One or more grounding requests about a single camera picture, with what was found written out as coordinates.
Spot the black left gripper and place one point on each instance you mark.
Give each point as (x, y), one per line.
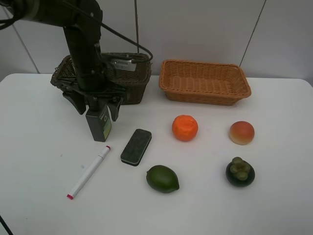
(114, 94)

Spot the white marker red caps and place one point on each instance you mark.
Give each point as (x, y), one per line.
(88, 173)

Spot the green lime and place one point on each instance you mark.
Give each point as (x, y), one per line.
(162, 179)

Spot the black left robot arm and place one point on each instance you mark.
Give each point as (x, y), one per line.
(81, 21)

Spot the dark brown wicker basket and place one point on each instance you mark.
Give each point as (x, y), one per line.
(135, 81)

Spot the black whiteboard eraser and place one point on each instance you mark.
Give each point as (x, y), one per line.
(136, 147)

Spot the orange wicker basket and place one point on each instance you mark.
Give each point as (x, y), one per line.
(205, 83)

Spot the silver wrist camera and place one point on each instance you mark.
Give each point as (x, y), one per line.
(124, 65)

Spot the orange tangerine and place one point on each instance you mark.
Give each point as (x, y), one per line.
(184, 127)

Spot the dark green square bottle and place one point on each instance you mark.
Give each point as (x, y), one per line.
(99, 122)

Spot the dark mangosteen green top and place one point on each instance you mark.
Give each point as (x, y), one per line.
(239, 173)

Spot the red yellow half peach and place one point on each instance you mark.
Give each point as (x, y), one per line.
(241, 133)

